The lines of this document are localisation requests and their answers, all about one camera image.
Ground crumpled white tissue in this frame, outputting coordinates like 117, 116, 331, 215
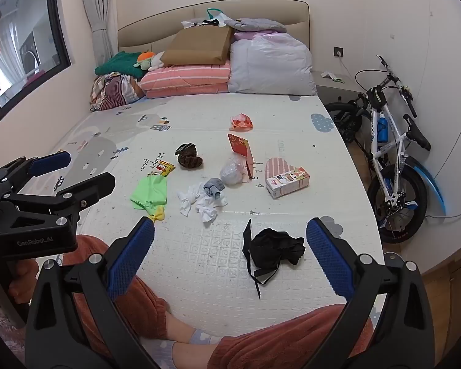
177, 182, 229, 223

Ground brown cushion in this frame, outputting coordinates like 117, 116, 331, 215
161, 26, 235, 66

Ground black green frame bag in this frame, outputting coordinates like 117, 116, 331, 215
365, 88, 388, 108

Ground yellow snack wrapper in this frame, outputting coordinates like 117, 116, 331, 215
150, 160, 176, 177

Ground green cloth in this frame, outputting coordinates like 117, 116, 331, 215
130, 175, 169, 214

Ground purple cloth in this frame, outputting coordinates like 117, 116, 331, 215
234, 31, 277, 42

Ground black cloth with straps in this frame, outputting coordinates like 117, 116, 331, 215
242, 219, 306, 298

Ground white bag green handles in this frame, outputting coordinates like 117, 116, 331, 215
182, 8, 235, 29

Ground grey patterned cloth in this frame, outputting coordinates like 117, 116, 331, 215
203, 178, 225, 200

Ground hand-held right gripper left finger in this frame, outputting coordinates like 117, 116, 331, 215
25, 216, 162, 369

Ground orange white plastic bag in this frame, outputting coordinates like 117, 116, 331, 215
229, 113, 254, 131

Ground white charging cable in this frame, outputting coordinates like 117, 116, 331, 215
340, 57, 356, 85

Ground person's leg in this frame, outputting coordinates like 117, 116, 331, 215
59, 234, 223, 356
154, 304, 375, 369

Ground orange green plush toy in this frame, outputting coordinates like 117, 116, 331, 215
136, 50, 166, 72

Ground crumpled clear plastic bag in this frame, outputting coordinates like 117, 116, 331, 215
220, 157, 248, 185

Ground blue water bottle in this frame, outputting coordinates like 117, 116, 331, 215
377, 114, 390, 143

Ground green blanket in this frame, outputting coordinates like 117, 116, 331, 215
95, 52, 148, 77

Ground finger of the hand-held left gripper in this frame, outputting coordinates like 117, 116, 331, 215
0, 152, 72, 200
2, 172, 116, 224

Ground person's left leg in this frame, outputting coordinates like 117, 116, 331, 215
59, 234, 223, 356

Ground beige bed headboard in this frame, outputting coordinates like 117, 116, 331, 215
117, 0, 312, 72

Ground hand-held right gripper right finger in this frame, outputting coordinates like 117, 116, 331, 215
305, 217, 435, 369

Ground dark brown cloth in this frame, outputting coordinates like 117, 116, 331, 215
175, 143, 204, 170

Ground grey quilt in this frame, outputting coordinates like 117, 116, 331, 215
225, 18, 287, 33

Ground plaid striped blanket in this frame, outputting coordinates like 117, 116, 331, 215
90, 73, 147, 112

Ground grey cable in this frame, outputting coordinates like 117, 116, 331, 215
426, 204, 461, 220

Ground pink striped quilt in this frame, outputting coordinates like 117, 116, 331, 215
140, 61, 231, 98

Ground person's right leg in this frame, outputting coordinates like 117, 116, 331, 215
154, 304, 375, 369

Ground pink white carton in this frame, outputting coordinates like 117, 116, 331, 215
265, 166, 311, 199

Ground grey nightstand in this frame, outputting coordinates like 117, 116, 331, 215
316, 70, 367, 104

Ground grey curtain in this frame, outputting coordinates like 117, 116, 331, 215
79, 0, 118, 70

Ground person's left hand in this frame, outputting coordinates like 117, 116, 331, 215
8, 257, 40, 301

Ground white bicycle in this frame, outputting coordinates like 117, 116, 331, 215
325, 54, 446, 244

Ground lavender pillow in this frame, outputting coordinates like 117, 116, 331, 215
227, 33, 317, 96

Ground dark framed window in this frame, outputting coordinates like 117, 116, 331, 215
0, 0, 73, 124

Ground red envelope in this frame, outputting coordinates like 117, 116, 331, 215
227, 133, 255, 179

